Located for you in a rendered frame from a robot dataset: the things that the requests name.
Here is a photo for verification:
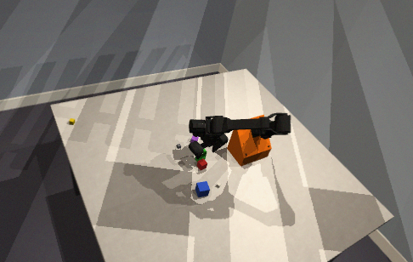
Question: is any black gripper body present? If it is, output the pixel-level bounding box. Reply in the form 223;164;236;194
189;133;229;156

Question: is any blue block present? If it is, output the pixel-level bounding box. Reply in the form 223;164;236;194
195;181;210;197

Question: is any small purple cube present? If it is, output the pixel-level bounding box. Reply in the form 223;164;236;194
190;136;199;143

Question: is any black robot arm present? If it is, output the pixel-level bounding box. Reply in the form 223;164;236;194
189;112;291;140

